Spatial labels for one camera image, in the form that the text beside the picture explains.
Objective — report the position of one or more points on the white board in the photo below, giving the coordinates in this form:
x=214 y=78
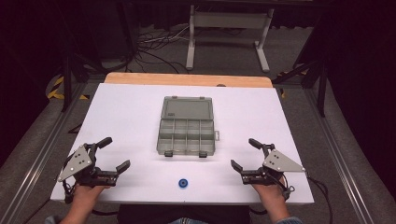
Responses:
x=130 y=124

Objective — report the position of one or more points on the black metal stand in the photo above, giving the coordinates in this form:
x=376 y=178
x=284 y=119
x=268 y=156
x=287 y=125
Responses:
x=320 y=74

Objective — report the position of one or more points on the white metal stand frame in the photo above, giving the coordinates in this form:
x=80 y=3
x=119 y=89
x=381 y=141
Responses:
x=229 y=20

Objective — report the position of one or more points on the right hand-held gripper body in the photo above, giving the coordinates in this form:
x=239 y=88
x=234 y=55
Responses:
x=274 y=165

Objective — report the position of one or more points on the person's dark clothing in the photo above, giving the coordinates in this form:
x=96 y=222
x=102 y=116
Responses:
x=183 y=214

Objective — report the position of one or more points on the small blue round wheel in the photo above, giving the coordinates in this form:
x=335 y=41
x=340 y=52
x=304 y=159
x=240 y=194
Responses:
x=183 y=183

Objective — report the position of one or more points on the clear plastic compartment box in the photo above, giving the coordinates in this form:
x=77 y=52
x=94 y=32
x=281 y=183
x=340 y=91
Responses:
x=186 y=126

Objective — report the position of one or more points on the metal floor rail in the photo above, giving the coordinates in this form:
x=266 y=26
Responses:
x=339 y=155
x=37 y=158

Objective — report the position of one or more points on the person's left hand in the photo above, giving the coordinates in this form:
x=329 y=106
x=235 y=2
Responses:
x=87 y=194

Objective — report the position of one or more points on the person's right hand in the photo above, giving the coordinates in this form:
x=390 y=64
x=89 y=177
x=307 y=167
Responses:
x=270 y=194

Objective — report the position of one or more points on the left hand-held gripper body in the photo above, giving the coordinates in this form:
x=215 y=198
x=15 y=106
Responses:
x=81 y=161

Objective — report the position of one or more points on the yellow black hazard tape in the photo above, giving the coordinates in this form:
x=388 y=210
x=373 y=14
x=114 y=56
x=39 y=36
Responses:
x=57 y=90

